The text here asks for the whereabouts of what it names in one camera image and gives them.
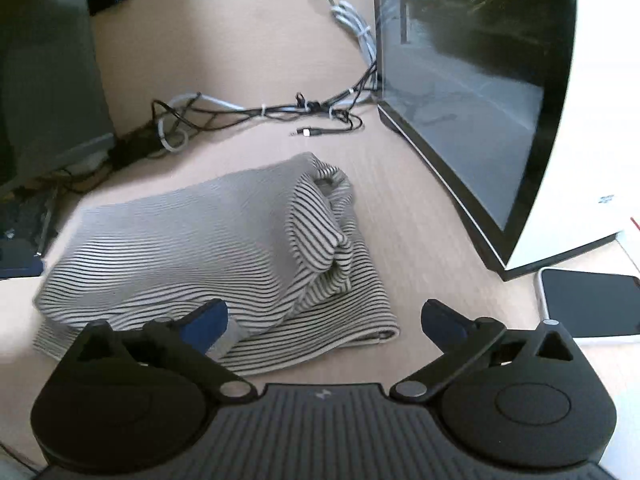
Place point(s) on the smartphone with white case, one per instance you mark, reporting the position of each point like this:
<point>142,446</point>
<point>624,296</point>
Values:
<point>590,305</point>

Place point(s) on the black monitor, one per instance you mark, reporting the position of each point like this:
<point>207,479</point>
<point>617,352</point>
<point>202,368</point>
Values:
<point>477,87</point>
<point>53,108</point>

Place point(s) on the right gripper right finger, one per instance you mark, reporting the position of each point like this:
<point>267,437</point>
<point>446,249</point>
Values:
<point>463,343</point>

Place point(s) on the left black monitor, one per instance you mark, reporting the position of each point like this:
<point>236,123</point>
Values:
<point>53,108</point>

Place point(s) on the right black monitor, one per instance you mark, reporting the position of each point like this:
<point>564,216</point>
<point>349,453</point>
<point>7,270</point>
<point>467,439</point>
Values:
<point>477,87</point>

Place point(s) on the black power adapter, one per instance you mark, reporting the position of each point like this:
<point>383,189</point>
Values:
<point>136,145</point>

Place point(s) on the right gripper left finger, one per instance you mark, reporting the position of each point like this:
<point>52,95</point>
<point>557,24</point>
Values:
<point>183,345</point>

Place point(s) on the black keyboard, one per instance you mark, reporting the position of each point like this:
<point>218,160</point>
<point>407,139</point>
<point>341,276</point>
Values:
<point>27,230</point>

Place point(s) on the striped grey white garment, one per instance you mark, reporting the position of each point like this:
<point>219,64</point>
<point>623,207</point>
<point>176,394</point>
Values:
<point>280,245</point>

